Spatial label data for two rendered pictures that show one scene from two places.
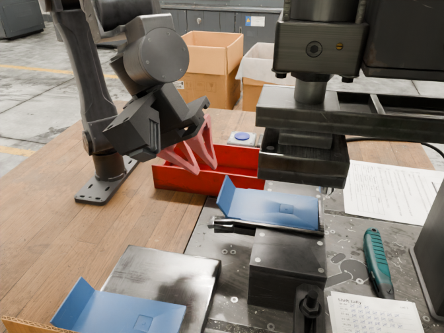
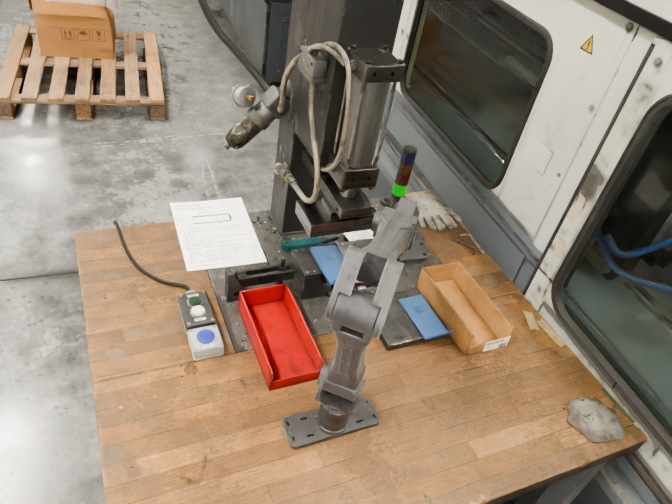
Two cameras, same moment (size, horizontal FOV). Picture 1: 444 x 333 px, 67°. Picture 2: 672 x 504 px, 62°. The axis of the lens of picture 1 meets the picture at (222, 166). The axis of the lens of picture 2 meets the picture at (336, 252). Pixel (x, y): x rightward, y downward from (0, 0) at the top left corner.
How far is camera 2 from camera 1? 1.46 m
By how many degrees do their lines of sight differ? 96
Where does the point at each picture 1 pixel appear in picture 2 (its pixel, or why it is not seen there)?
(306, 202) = (318, 251)
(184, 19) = not seen: outside the picture
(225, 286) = not seen: hidden behind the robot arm
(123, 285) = (411, 330)
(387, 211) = (249, 243)
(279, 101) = (360, 201)
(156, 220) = not seen: hidden behind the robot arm
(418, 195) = (217, 230)
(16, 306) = (458, 376)
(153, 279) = (397, 320)
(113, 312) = (426, 323)
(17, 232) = (433, 430)
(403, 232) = (267, 237)
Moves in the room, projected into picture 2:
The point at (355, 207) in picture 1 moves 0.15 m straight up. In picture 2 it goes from (255, 257) to (259, 213)
